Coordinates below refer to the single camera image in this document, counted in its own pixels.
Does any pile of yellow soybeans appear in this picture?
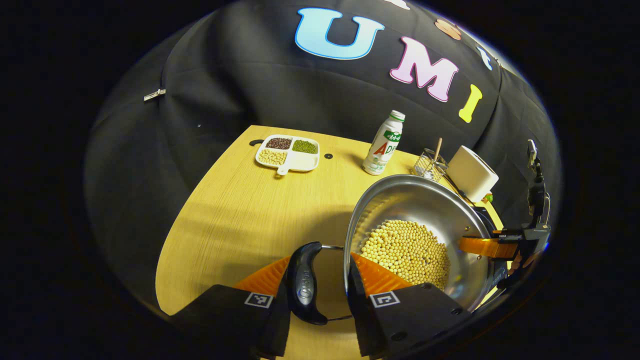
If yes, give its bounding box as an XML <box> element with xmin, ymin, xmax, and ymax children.
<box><xmin>360</xmin><ymin>219</ymin><xmax>452</xmax><ymax>292</ymax></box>

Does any white divided bean dish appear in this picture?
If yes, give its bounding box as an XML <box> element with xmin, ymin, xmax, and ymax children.
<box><xmin>255</xmin><ymin>134</ymin><xmax>321</xmax><ymax>176</ymax></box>

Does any white toaster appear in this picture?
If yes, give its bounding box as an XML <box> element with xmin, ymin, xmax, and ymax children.
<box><xmin>446</xmin><ymin>145</ymin><xmax>500</xmax><ymax>203</ymax></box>

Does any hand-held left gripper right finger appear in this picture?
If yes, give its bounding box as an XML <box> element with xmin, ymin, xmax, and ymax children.
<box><xmin>346</xmin><ymin>251</ymin><xmax>472</xmax><ymax>358</ymax></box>

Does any wire mesh utensil holder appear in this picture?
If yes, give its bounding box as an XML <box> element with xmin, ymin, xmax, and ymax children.
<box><xmin>413</xmin><ymin>148</ymin><xmax>449</xmax><ymax>182</ymax></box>

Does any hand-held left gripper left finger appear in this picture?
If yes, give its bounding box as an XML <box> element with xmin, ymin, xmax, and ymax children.
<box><xmin>169</xmin><ymin>256</ymin><xmax>293</xmax><ymax>360</ymax></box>

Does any black backdrop cloth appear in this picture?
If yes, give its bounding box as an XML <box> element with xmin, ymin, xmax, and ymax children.
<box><xmin>84</xmin><ymin>0</ymin><xmax>561</xmax><ymax>311</ymax></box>

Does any white milk drink bottle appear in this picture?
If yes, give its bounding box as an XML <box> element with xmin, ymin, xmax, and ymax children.
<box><xmin>362</xmin><ymin>110</ymin><xmax>406</xmax><ymax>176</ymax></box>

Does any steel pot with black handles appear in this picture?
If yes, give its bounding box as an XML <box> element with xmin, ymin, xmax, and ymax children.
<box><xmin>285</xmin><ymin>173</ymin><xmax>506</xmax><ymax>326</ymax></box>

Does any black induction cooktop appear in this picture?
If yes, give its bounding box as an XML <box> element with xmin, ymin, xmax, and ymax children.
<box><xmin>470</xmin><ymin>202</ymin><xmax>513</xmax><ymax>306</ymax></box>

